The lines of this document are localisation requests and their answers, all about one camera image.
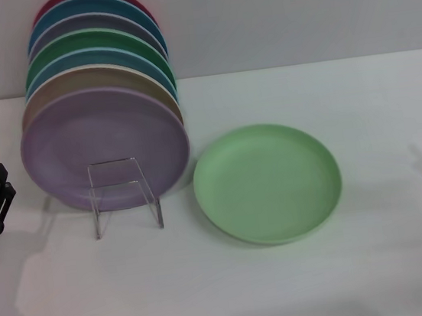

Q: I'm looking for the grey plate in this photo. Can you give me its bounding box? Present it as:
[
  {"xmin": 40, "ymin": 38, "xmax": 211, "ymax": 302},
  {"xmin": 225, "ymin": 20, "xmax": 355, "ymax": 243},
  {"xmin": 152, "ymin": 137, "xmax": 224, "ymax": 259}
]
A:
[{"xmin": 24, "ymin": 4, "xmax": 170, "ymax": 79}]

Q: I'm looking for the teal blue plate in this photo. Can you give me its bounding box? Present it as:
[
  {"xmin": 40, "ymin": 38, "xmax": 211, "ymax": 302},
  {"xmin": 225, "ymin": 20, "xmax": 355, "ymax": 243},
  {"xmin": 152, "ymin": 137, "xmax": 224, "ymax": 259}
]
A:
[{"xmin": 22, "ymin": 0, "xmax": 166, "ymax": 65}]

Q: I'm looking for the red plate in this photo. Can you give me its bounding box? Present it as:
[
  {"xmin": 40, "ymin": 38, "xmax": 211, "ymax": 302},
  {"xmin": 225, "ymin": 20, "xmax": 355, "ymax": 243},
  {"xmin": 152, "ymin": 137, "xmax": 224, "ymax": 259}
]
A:
[{"xmin": 28, "ymin": 0, "xmax": 160, "ymax": 46}]

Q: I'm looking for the dark green plate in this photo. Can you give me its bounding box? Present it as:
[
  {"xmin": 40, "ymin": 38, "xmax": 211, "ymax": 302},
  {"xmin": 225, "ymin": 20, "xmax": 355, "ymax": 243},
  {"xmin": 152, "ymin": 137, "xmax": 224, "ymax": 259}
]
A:
[{"xmin": 21, "ymin": 19, "xmax": 173, "ymax": 93}]

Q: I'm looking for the light blue plate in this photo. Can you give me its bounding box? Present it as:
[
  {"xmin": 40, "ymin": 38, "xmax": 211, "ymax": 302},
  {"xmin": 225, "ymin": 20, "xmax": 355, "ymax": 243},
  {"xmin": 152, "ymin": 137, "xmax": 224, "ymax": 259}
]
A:
[{"xmin": 20, "ymin": 37, "xmax": 179, "ymax": 112}]

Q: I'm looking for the purple plate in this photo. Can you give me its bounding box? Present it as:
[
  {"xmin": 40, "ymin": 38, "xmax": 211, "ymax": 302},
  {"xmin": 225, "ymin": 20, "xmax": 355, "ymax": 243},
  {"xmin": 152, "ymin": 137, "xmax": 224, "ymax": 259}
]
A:
[{"xmin": 14, "ymin": 77, "xmax": 197, "ymax": 222}]

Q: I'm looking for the light green plate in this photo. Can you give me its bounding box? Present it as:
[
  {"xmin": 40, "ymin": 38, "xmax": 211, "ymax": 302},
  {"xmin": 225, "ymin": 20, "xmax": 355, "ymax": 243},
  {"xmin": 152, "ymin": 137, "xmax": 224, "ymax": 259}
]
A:
[{"xmin": 187, "ymin": 114, "xmax": 349, "ymax": 256}]

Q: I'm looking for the clear acrylic plate rack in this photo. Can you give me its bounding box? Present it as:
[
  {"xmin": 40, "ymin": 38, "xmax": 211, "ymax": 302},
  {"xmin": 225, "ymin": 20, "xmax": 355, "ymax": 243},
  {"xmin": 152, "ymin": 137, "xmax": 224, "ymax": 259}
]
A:
[{"xmin": 41, "ymin": 154, "xmax": 166, "ymax": 246}]

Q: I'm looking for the beige plate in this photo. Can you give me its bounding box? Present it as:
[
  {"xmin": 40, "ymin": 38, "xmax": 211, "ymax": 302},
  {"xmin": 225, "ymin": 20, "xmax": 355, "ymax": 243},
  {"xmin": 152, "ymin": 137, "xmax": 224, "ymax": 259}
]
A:
[{"xmin": 15, "ymin": 54, "xmax": 186, "ymax": 147}]

